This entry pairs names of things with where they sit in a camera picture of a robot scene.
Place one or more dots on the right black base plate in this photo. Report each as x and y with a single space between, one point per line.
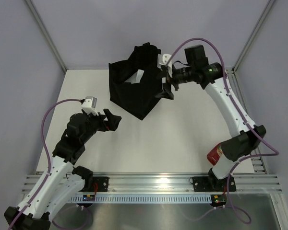
201 183

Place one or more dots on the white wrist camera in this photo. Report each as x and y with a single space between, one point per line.
89 105
164 62

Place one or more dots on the aluminium mounting rail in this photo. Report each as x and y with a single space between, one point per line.
182 183

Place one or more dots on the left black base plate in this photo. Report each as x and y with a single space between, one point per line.
100 183

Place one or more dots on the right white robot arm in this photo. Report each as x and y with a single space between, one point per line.
245 134

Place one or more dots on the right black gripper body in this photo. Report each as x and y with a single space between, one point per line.
175 78

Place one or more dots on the red dish soap bottle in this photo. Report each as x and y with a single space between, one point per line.
214 155

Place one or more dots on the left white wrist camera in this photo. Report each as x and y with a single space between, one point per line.
89 105

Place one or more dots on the black canvas bag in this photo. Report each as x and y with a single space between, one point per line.
137 99

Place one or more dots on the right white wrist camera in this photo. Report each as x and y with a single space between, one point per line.
164 62

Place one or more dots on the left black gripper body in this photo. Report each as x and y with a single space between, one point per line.
96 123

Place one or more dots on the white frosted bottle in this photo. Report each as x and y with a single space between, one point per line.
136 77

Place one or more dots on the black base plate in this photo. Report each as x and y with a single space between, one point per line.
100 183
201 183

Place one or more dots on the white slotted cable duct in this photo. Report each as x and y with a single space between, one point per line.
141 199

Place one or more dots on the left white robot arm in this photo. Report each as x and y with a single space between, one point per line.
62 179

